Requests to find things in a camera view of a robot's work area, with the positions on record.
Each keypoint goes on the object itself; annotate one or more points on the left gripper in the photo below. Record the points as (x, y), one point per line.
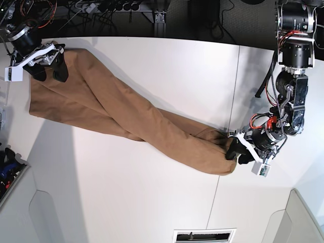
(259, 145)

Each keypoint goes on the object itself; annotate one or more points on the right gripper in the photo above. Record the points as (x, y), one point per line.
(29, 51)

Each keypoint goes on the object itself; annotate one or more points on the brown t-shirt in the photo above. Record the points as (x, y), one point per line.
(93, 98)

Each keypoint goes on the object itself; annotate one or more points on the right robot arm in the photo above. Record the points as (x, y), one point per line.
(22, 22)

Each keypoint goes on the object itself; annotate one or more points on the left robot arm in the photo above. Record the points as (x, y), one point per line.
(295, 28)

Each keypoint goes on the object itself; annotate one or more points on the clear plastic box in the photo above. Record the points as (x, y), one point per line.
(5, 112)

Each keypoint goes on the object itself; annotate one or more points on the white power strip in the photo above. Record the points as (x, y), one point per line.
(86, 8)

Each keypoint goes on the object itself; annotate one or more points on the grey right chair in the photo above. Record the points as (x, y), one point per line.
(295, 223)

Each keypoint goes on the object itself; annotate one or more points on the bin of tools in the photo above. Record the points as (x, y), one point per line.
(10, 170)

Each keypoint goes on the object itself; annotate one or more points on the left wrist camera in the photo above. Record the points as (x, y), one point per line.
(261, 169)

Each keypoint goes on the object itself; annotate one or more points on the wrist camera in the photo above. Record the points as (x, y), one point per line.
(14, 74)
(261, 169)

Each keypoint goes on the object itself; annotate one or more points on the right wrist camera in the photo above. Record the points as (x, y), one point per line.
(14, 74)

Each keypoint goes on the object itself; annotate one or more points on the aluminium frame post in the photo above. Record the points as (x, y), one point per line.
(159, 24)

